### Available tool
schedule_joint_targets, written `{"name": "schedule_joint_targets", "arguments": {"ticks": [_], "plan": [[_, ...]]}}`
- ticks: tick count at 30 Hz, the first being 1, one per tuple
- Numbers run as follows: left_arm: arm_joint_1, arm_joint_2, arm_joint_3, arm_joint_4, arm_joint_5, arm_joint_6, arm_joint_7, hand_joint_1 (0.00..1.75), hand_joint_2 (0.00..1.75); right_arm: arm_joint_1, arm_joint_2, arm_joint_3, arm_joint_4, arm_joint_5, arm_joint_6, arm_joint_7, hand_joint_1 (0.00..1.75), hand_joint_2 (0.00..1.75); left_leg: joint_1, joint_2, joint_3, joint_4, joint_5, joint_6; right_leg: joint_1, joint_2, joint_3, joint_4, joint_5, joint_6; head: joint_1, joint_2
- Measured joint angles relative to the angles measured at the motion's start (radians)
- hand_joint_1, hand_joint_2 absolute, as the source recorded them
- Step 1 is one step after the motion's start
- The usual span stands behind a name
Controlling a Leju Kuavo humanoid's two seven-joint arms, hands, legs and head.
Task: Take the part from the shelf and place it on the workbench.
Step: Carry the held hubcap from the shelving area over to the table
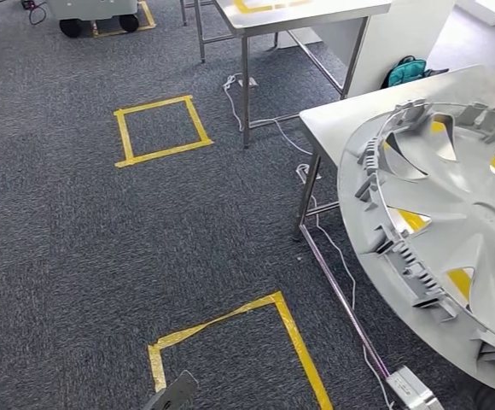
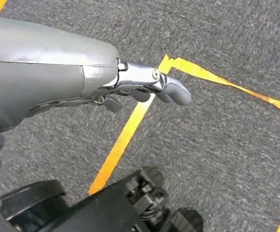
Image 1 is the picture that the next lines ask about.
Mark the grey plastic wheel cover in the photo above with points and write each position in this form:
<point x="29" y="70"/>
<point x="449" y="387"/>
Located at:
<point x="443" y="226"/>

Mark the yellow workbench tape outline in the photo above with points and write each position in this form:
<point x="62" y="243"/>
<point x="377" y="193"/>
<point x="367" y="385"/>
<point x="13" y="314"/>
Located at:
<point x="413" y="219"/>

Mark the steel workbench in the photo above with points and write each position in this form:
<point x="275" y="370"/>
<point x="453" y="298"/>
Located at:
<point x="337" y="119"/>

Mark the yellow floor tape outline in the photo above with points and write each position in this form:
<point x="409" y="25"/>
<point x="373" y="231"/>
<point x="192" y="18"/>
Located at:
<point x="147" y="14"/>
<point x="162" y="151"/>
<point x="294" y="339"/>

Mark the teal and black backpack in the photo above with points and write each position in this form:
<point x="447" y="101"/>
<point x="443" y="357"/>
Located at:
<point x="405" y="72"/>

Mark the white desk partition panel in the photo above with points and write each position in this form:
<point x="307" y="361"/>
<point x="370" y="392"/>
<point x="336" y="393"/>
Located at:
<point x="400" y="39"/>

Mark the grey floor socket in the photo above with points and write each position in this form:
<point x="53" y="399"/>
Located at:
<point x="247" y="82"/>

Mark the steel table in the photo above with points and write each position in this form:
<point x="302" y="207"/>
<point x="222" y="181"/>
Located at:
<point x="294" y="20"/>

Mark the yellow table tape outline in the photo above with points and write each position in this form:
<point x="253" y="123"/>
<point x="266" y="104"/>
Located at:
<point x="264" y="7"/>

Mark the white wheeled cart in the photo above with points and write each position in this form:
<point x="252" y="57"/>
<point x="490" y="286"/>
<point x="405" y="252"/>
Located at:
<point x="94" y="8"/>

